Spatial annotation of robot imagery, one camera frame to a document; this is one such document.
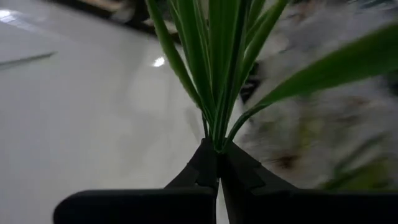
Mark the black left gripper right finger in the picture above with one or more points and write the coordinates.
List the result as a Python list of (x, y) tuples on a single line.
[(248, 186)]

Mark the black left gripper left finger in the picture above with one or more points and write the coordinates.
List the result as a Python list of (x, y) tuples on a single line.
[(199, 174)]

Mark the white flower bunch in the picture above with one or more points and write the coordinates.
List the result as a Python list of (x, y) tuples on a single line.
[(220, 62)]

